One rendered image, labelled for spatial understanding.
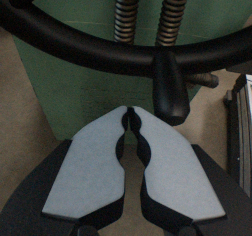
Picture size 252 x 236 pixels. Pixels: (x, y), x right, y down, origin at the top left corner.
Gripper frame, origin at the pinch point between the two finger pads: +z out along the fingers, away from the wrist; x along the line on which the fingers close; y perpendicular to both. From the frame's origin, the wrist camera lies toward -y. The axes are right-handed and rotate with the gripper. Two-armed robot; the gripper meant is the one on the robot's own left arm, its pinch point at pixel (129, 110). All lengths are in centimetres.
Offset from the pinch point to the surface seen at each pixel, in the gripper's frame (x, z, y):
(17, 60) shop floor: -58, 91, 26
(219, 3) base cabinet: 15.2, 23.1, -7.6
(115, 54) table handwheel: -1.2, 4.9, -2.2
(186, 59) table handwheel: 4.7, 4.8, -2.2
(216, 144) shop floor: 48, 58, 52
